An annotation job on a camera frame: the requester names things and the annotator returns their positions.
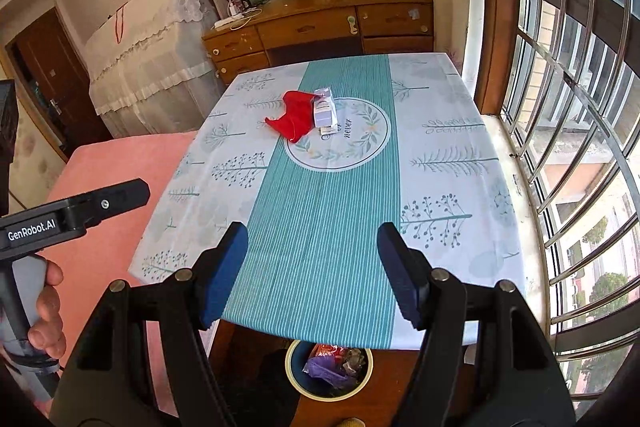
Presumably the purple plastic bag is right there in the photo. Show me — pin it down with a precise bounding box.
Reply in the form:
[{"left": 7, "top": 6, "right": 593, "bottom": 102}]
[{"left": 303, "top": 357, "right": 358, "bottom": 390}]

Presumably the dark wooden door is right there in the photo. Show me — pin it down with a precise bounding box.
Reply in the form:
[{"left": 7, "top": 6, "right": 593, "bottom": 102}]
[{"left": 6, "top": 9, "right": 112, "bottom": 155}]

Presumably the red cartoon carton box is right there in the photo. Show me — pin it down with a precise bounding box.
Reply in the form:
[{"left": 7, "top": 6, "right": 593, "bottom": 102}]
[{"left": 309, "top": 343, "right": 347, "bottom": 360}]

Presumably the tree-print tablecloth with teal stripe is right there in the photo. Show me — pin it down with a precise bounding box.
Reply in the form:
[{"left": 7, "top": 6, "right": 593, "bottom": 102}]
[{"left": 129, "top": 53, "right": 524, "bottom": 350}]

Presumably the red paper piece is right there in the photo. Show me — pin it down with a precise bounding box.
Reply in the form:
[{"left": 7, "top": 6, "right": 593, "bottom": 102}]
[{"left": 265, "top": 91, "right": 317, "bottom": 143}]

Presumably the lace-covered cabinet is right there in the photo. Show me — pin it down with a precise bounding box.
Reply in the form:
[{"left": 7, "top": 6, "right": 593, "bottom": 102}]
[{"left": 85, "top": 0, "right": 224, "bottom": 138}]

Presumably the dark shiny wrapper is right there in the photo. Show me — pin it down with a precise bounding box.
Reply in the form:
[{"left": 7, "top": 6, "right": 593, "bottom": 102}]
[{"left": 342, "top": 348, "right": 368, "bottom": 377}]

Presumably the person's left hand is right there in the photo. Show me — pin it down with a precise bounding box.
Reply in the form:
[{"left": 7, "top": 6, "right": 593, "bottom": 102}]
[{"left": 28, "top": 261, "right": 66, "bottom": 360}]

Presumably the pink bed cover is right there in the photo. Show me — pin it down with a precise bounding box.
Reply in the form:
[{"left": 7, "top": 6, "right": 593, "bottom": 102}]
[{"left": 39, "top": 130, "right": 202, "bottom": 417}]

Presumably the wooden desk with drawers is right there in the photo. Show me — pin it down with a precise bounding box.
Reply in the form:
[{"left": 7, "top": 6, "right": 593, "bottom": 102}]
[{"left": 202, "top": 0, "right": 434, "bottom": 86}]

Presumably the right yellow knitted slipper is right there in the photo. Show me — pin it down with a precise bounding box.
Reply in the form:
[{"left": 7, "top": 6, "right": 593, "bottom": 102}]
[{"left": 335, "top": 417, "right": 366, "bottom": 427}]

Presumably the metal window grille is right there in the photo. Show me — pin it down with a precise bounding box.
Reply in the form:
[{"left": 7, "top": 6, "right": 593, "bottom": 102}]
[{"left": 501, "top": 0, "right": 639, "bottom": 407}]

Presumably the small white purple carton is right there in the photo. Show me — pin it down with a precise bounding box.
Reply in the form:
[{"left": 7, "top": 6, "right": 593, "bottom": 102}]
[{"left": 312, "top": 88, "right": 338, "bottom": 136}]

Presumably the blue bin with cream rim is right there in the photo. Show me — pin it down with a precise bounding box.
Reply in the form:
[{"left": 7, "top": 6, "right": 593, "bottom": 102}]
[{"left": 284, "top": 340, "right": 373, "bottom": 403}]

